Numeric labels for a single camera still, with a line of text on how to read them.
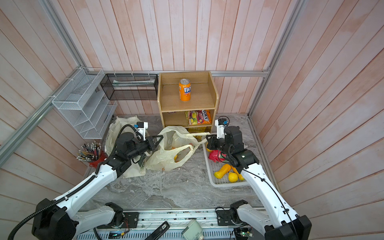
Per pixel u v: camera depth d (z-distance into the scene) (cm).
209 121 91
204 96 89
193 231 66
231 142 54
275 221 38
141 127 68
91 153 86
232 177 83
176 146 92
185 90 77
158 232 68
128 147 59
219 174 85
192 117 93
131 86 88
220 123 64
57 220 38
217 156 88
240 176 84
